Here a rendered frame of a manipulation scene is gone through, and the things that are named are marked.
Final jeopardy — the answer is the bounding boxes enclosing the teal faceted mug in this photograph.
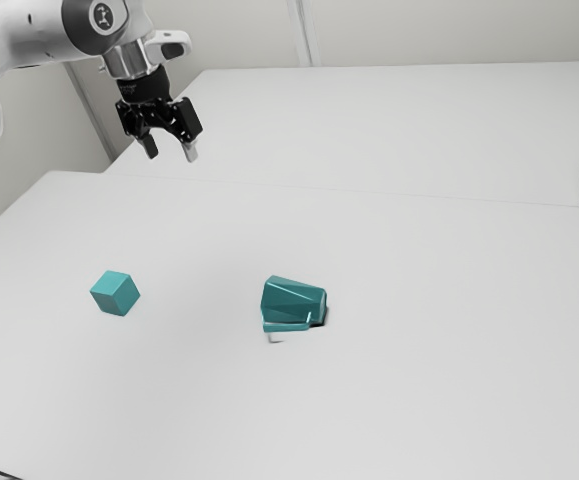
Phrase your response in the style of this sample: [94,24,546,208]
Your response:
[258,274,330,334]

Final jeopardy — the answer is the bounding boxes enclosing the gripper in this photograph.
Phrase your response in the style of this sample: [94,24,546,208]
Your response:
[114,66,205,165]

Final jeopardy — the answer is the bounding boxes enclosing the teal cube block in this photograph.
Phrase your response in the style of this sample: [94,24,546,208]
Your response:
[89,269,142,318]

